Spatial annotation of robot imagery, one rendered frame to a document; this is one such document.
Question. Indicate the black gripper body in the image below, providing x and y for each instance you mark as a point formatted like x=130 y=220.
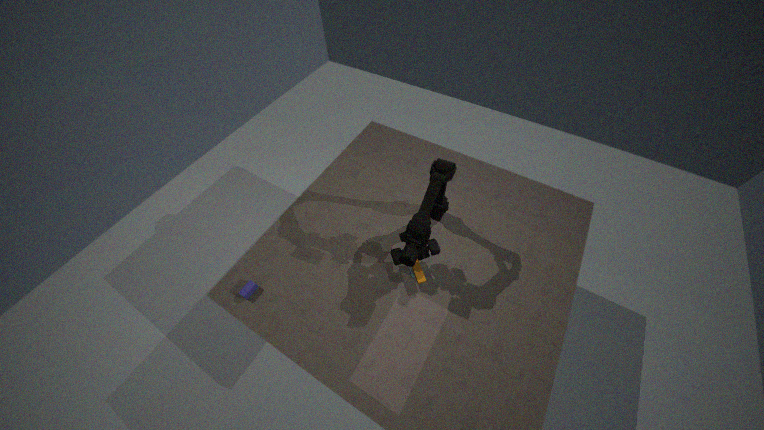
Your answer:
x=432 y=246

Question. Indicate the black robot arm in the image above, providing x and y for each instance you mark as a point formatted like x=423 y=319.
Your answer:
x=434 y=205

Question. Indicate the orange bar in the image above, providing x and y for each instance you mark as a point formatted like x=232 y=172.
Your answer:
x=418 y=273

